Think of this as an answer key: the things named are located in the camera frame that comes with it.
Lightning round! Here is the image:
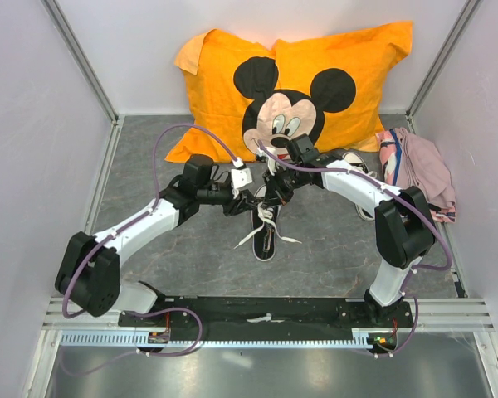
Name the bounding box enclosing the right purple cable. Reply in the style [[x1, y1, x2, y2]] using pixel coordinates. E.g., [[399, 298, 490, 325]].
[[256, 143, 453, 359]]

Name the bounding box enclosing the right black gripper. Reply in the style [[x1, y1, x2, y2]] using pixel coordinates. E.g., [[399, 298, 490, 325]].
[[262, 163, 305, 209]]

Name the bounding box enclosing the orange Mickey Mouse pillow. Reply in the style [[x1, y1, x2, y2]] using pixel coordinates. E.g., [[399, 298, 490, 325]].
[[167, 21, 413, 163]]

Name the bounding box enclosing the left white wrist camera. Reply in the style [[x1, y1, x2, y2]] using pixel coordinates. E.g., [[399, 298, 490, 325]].
[[231, 157, 253, 192]]

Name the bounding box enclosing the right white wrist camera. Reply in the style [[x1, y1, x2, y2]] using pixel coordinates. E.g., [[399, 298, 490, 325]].
[[255, 146, 279, 176]]

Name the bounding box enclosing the slotted grey cable duct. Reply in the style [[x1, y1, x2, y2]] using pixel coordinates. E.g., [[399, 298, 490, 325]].
[[60, 330, 381, 349]]

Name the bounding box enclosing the right aluminium frame post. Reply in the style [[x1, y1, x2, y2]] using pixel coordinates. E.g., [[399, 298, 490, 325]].
[[406, 0, 482, 124]]

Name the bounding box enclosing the pink folded cloth pile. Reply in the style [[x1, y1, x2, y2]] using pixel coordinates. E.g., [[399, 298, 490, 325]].
[[376, 128, 457, 223]]

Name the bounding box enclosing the left aluminium frame post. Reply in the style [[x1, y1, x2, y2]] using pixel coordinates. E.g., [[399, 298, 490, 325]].
[[41, 0, 120, 124]]

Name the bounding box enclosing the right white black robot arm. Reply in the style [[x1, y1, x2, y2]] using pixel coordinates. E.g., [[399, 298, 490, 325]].
[[255, 135, 438, 327]]

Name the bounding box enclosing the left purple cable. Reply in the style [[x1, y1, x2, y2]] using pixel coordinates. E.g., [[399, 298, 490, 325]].
[[59, 123, 246, 377]]

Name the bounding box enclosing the aluminium front rail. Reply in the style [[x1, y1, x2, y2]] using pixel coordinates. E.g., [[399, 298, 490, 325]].
[[41, 296, 497, 332]]

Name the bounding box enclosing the aluminium frame post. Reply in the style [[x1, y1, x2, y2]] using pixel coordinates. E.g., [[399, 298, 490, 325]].
[[41, 0, 120, 124], [406, 0, 482, 124]]

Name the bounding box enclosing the purple cable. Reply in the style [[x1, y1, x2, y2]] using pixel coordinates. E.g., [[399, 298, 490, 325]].
[[59, 123, 246, 377], [256, 143, 453, 359]]

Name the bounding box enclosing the black canvas sneaker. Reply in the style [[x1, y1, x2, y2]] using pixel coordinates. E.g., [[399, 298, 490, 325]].
[[251, 185, 281, 262]]

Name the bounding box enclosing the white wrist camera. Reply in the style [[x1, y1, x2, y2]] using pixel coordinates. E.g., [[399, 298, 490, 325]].
[[255, 146, 279, 176], [231, 157, 253, 192]]

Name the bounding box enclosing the white shoelace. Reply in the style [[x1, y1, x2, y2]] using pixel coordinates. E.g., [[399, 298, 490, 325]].
[[233, 205, 303, 250]]

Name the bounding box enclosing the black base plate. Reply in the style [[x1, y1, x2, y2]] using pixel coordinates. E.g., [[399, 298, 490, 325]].
[[118, 296, 413, 342]]

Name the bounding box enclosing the white tape scrap on base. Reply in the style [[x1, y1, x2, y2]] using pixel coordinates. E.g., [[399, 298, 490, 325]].
[[247, 313, 284, 324]]

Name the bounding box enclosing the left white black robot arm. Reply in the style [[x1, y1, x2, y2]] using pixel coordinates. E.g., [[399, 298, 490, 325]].
[[55, 154, 256, 326]]

